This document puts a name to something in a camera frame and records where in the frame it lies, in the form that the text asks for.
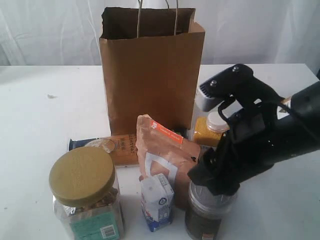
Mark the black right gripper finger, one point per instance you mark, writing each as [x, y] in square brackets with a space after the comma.
[213, 172]

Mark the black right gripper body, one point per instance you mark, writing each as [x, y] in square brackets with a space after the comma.
[259, 137]

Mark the yellow grain bottle white cap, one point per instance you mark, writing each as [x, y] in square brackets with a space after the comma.
[209, 129]

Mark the silver pull-tab can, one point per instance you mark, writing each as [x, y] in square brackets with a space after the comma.
[205, 212]

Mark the brown paper pouch orange label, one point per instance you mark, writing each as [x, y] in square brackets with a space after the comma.
[160, 150]

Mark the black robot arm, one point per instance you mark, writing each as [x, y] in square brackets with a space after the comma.
[307, 112]

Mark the brown paper bag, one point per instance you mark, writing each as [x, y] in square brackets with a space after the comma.
[151, 61]

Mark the small white blue carton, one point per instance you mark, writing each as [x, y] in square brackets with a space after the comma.
[157, 198]

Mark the spaghetti packet blue orange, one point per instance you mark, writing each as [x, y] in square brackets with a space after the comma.
[121, 148]

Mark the clear jar gold lid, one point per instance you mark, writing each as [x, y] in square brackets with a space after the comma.
[86, 195]

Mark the small white paper scrap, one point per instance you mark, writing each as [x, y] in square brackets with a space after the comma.
[51, 96]

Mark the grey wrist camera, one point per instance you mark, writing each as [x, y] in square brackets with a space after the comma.
[206, 103]

